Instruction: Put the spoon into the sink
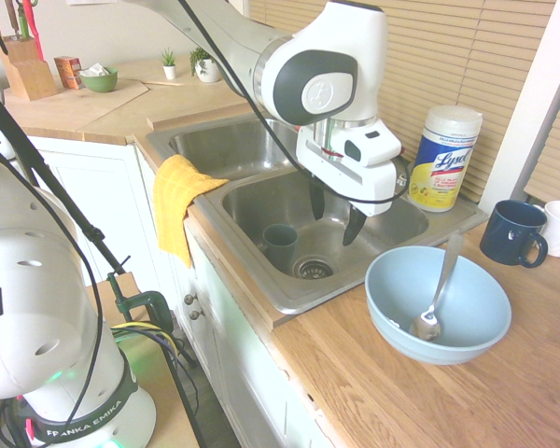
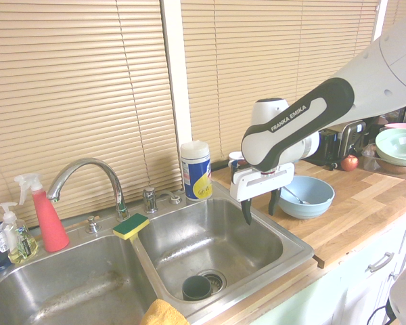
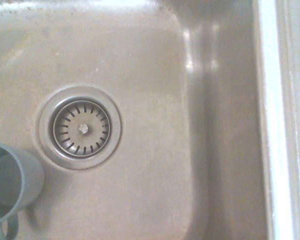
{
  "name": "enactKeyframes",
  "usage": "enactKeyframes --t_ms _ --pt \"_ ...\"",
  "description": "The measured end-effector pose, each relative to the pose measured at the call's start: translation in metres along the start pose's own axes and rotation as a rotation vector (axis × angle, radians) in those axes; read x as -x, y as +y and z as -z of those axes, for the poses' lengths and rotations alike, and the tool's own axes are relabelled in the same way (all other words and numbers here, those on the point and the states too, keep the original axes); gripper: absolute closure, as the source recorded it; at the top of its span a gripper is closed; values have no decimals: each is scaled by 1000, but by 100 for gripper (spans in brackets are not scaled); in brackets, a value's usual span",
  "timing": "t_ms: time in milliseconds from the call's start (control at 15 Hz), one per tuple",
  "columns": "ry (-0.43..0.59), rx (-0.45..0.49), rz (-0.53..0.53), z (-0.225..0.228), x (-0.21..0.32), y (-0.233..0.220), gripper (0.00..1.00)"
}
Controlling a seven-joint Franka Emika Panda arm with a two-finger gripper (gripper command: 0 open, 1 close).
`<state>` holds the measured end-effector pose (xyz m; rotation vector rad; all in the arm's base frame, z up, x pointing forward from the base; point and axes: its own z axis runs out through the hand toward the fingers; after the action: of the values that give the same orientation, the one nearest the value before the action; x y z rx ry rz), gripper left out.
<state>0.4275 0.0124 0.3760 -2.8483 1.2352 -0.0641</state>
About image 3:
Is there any grey-blue plastic mug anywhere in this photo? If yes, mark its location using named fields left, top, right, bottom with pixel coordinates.
left=0, top=141, right=46, bottom=240

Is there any stainless steel sink basin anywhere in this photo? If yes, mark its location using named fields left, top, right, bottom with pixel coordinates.
left=0, top=0, right=300, bottom=240

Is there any round metal drain strainer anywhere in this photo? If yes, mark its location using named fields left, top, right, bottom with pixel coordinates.
left=38, top=84, right=124, bottom=171

